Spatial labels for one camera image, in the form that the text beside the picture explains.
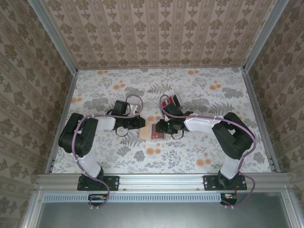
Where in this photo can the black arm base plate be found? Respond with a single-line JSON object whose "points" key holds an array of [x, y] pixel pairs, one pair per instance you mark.
{"points": [[209, 183], [111, 183]]}

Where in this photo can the black controller board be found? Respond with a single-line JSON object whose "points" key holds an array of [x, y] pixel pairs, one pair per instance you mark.
{"points": [[97, 198], [229, 197]]}

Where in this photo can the aluminium frame bar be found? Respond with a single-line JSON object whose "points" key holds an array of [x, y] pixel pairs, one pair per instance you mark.
{"points": [[293, 209], [32, 209]]}

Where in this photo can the aluminium corner post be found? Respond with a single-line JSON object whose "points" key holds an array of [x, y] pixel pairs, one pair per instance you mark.
{"points": [[56, 35], [262, 35]]}

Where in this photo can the aluminium front frame rail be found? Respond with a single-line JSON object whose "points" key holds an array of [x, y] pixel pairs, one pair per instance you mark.
{"points": [[161, 181]]}

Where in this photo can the red white blue box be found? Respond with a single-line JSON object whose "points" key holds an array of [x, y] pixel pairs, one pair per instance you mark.
{"points": [[180, 99], [165, 103]]}

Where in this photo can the grey metal sheet panel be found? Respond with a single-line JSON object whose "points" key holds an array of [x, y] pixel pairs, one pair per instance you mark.
{"points": [[161, 216]]}

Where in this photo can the aluminium side rail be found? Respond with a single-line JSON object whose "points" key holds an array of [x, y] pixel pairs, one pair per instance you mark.
{"points": [[63, 118], [260, 118]]}

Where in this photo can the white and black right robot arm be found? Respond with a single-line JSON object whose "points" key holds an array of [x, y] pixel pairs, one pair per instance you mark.
{"points": [[230, 168]]}

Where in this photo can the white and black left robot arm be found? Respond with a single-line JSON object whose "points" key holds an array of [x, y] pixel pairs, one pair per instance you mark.
{"points": [[91, 164]]}

